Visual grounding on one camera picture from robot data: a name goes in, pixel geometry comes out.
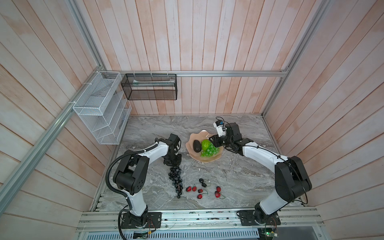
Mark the red cherry pair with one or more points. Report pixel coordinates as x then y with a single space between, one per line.
201 192
218 193
191 189

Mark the white ventilation grille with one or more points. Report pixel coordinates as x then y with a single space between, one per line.
219 234

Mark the white wire mesh shelf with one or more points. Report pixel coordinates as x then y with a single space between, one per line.
103 108

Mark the green grape bunch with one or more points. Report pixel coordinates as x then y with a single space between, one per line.
210 152

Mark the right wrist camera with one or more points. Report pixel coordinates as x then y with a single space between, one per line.
220 127

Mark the pink scalloped fruit bowl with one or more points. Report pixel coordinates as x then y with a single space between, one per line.
197 156

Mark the bumpy green fake fruit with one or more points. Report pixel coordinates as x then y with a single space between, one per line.
206 144

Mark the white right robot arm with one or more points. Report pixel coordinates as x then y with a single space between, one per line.
291 177

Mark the black cherry pair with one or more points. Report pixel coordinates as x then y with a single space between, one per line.
204 183

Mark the dark purple grape bunch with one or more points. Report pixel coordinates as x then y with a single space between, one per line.
177 182

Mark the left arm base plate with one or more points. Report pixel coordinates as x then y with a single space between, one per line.
151 220

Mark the black wire mesh basket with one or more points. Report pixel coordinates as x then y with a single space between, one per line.
151 87

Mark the dark fake avocado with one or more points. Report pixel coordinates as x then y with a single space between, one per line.
197 146

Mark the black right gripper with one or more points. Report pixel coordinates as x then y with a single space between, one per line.
215 142

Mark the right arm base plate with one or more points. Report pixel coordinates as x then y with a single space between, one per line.
258 218

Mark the green circuit board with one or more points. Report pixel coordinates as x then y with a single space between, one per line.
267 234

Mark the aluminium frame crossbar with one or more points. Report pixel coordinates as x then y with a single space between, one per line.
229 73

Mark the aluminium mounting rail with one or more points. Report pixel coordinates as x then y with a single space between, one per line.
204 219

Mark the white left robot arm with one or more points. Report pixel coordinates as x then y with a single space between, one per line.
127 174

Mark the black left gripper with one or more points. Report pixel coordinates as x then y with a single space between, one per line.
177 163

